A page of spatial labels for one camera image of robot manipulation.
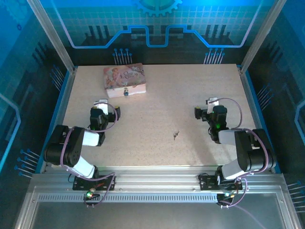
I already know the pink illustrated tin box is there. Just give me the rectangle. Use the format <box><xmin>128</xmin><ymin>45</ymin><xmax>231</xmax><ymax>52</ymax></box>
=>
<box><xmin>102</xmin><ymin>62</ymin><xmax>147</xmax><ymax>99</ymax></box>

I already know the left controller board with lights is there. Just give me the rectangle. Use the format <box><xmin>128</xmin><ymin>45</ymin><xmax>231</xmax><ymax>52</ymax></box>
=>
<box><xmin>83</xmin><ymin>188</ymin><xmax>101</xmax><ymax>208</ymax></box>

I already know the controller board with lights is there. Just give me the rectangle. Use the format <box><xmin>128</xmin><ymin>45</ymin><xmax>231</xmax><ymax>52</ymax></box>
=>
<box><xmin>83</xmin><ymin>188</ymin><xmax>101</xmax><ymax>208</ymax></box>
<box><xmin>216</xmin><ymin>191</ymin><xmax>237</xmax><ymax>209</ymax></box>

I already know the right controller board with lights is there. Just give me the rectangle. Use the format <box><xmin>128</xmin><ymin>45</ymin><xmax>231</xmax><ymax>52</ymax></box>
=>
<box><xmin>216</xmin><ymin>191</ymin><xmax>237</xmax><ymax>209</ymax></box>

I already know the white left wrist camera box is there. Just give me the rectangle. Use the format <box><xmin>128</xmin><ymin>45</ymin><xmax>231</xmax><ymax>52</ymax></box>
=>
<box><xmin>93</xmin><ymin>99</ymin><xmax>108</xmax><ymax>114</ymax></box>

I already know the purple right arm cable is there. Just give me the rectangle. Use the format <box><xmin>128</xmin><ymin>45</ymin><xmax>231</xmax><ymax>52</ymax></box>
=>
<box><xmin>209</xmin><ymin>97</ymin><xmax>270</xmax><ymax>227</ymax></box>

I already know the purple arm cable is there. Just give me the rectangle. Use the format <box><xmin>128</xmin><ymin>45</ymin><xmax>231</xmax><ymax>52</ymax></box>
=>
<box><xmin>60</xmin><ymin>102</ymin><xmax>119</xmax><ymax>208</ymax></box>
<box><xmin>209</xmin><ymin>97</ymin><xmax>270</xmax><ymax>227</ymax></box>

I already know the aluminium side rail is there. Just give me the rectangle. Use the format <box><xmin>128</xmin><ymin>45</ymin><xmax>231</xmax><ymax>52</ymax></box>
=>
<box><xmin>40</xmin><ymin>68</ymin><xmax>78</xmax><ymax>174</ymax></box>
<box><xmin>239</xmin><ymin>68</ymin><xmax>277</xmax><ymax>174</ymax></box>

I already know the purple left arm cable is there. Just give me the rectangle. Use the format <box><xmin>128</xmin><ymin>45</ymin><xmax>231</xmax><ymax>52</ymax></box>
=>
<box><xmin>60</xmin><ymin>102</ymin><xmax>119</xmax><ymax>208</ymax></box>

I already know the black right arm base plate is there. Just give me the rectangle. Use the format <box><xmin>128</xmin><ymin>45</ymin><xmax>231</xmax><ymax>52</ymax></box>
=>
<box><xmin>198</xmin><ymin>173</ymin><xmax>244</xmax><ymax>191</ymax></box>

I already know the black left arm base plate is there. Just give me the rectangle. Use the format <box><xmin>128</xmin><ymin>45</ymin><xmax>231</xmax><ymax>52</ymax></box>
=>
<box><xmin>72</xmin><ymin>175</ymin><xmax>117</xmax><ymax>191</ymax></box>

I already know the aluminium cross rail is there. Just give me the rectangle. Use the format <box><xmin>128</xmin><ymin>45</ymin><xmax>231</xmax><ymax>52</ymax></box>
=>
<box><xmin>30</xmin><ymin>166</ymin><xmax>285</xmax><ymax>193</ymax></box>

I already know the slotted grey cable duct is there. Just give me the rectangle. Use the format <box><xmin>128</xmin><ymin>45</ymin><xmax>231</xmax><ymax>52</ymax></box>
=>
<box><xmin>38</xmin><ymin>193</ymin><xmax>219</xmax><ymax>203</ymax></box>

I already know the aluminium corner post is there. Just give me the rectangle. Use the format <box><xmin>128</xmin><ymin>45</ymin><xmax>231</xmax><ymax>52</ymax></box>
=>
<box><xmin>239</xmin><ymin>0</ymin><xmax>288</xmax><ymax>74</ymax></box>
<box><xmin>26</xmin><ymin>0</ymin><xmax>78</xmax><ymax>73</ymax></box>

